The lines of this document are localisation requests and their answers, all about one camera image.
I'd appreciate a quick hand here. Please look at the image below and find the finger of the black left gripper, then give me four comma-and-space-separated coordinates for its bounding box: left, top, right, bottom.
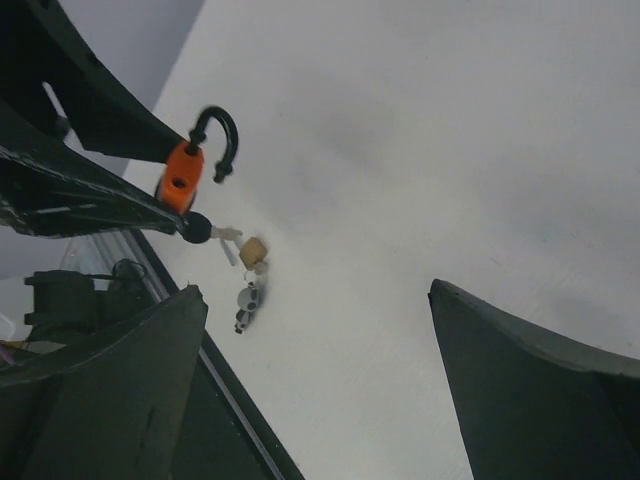
1, 102, 185, 238
1, 1, 183, 163

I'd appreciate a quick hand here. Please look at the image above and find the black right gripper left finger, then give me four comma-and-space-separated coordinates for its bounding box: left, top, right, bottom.
1, 286, 208, 479

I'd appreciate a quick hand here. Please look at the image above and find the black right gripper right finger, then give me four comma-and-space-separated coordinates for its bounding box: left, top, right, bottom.
428, 280, 639, 479

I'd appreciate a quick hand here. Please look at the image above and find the black-headed key bunch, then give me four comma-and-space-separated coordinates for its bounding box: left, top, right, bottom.
181, 211, 243, 266

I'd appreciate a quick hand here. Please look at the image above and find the small brass padlock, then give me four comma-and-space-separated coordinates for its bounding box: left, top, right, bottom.
239, 237, 268, 274

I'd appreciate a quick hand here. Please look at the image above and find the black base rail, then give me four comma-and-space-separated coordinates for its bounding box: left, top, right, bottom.
114, 227, 306, 480

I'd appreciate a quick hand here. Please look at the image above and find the panda keychain charm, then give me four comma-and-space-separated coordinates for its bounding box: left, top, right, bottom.
234, 280, 266, 334

